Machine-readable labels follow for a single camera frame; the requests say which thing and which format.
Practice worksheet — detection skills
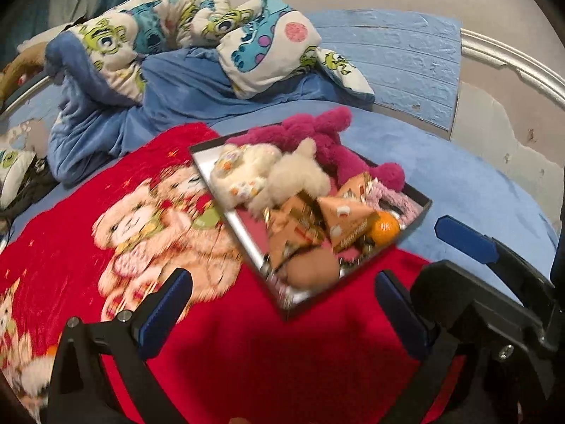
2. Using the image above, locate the blue monster print quilt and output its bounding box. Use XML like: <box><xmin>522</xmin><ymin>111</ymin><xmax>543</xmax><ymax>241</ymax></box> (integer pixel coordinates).
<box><xmin>46</xmin><ymin>0</ymin><xmax>376</xmax><ymax>186</ymax></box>

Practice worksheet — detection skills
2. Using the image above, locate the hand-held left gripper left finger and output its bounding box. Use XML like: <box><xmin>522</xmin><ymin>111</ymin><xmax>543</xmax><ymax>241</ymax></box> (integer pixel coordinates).
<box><xmin>48</xmin><ymin>269</ymin><xmax>193</xmax><ymax>424</ymax></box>

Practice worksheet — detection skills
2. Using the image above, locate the pink fluffy scrunchie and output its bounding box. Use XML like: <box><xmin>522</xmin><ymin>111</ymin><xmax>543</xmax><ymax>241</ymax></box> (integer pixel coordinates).
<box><xmin>365</xmin><ymin>180</ymin><xmax>421</xmax><ymax>222</ymax></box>

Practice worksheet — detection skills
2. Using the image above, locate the orange triangular snack packet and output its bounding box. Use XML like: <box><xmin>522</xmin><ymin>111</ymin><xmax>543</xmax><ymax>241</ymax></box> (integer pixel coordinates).
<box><xmin>317</xmin><ymin>172</ymin><xmax>381</xmax><ymax>253</ymax></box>
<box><xmin>264</xmin><ymin>194</ymin><xmax>333</xmax><ymax>271</ymax></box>

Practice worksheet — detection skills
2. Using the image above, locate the mandarin orange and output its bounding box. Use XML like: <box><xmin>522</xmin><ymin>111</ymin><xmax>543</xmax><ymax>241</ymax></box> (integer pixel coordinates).
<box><xmin>368</xmin><ymin>211</ymin><xmax>401</xmax><ymax>245</ymax></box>

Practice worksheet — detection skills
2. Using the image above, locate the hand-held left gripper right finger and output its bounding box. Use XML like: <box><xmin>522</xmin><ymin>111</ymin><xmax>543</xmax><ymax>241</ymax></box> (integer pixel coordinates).
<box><xmin>375</xmin><ymin>271</ymin><xmax>486</xmax><ymax>424</ymax></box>

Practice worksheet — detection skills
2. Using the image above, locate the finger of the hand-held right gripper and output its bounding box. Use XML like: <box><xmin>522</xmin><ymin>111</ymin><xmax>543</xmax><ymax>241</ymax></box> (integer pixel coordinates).
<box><xmin>435</xmin><ymin>216</ymin><xmax>552</xmax><ymax>301</ymax></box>
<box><xmin>411</xmin><ymin>261</ymin><xmax>522</xmax><ymax>332</ymax></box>

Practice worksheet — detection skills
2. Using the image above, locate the magenta plush toy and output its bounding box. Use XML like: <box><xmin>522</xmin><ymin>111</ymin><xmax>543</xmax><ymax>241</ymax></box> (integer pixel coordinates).
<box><xmin>227</xmin><ymin>106</ymin><xmax>407</xmax><ymax>192</ymax></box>

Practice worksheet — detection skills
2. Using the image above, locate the white plush toy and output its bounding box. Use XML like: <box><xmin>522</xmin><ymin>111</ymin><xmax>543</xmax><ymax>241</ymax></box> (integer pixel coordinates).
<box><xmin>209</xmin><ymin>138</ymin><xmax>332</xmax><ymax>218</ymax></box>

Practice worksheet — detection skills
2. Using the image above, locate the black shallow box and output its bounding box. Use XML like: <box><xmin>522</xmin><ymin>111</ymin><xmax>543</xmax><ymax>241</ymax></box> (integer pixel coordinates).
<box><xmin>189</xmin><ymin>121</ymin><xmax>433</xmax><ymax>322</ymax></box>

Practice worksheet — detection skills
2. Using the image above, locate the red teddy bear blanket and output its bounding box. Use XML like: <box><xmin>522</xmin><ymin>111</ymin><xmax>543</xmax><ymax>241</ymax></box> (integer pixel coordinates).
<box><xmin>0</xmin><ymin>124</ymin><xmax>469</xmax><ymax>424</ymax></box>

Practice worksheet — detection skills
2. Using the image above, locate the small monster print pillow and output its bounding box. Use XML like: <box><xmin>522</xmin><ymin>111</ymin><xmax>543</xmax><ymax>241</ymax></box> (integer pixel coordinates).
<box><xmin>0</xmin><ymin>121</ymin><xmax>40</xmax><ymax>209</ymax></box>

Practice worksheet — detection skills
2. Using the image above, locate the black clothing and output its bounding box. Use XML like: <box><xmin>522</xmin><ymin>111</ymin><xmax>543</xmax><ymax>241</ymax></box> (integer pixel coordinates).
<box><xmin>0</xmin><ymin>163</ymin><xmax>59</xmax><ymax>230</ymax></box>

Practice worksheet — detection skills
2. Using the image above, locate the brown teddy bear plush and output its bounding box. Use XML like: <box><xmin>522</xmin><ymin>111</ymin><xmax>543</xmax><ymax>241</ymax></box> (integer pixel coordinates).
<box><xmin>0</xmin><ymin>43</ymin><xmax>50</xmax><ymax>99</ymax></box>

